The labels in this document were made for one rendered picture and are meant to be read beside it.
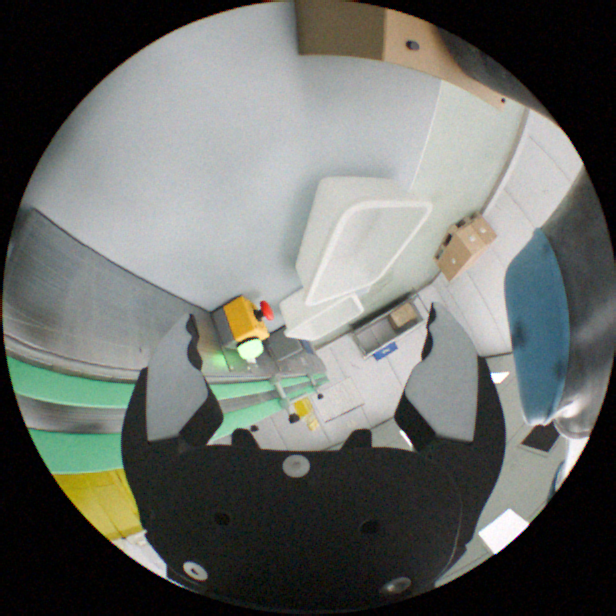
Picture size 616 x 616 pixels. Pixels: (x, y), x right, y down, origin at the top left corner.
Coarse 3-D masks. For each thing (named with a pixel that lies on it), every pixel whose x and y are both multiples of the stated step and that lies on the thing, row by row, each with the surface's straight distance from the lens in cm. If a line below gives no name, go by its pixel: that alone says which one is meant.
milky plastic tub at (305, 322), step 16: (288, 304) 48; (304, 304) 47; (320, 304) 45; (336, 304) 65; (352, 304) 64; (288, 320) 47; (304, 320) 45; (320, 320) 66; (336, 320) 65; (288, 336) 49; (304, 336) 56; (320, 336) 65
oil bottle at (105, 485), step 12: (96, 480) 32; (108, 480) 32; (96, 492) 32; (108, 492) 32; (120, 492) 33; (108, 504) 32; (120, 504) 33; (132, 504) 34; (108, 516) 33; (120, 516) 33; (132, 516) 33; (120, 528) 33; (132, 528) 33; (132, 540) 34; (144, 540) 34
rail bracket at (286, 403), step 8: (272, 376) 55; (272, 384) 56; (280, 384) 56; (280, 392) 56; (304, 392) 55; (280, 400) 55; (288, 400) 55; (296, 400) 55; (288, 408) 56; (296, 416) 55
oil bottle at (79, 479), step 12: (60, 480) 31; (72, 480) 31; (84, 480) 31; (72, 492) 31; (84, 492) 31; (84, 504) 32; (96, 504) 32; (96, 516) 32; (108, 528) 33; (120, 540) 33
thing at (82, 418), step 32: (32, 384) 20; (64, 384) 21; (96, 384) 22; (128, 384) 24; (224, 384) 38; (256, 384) 49; (288, 384) 70; (320, 384) 125; (32, 416) 20; (64, 416) 20; (96, 416) 22; (224, 416) 34; (256, 416) 43; (64, 448) 20; (96, 448) 21
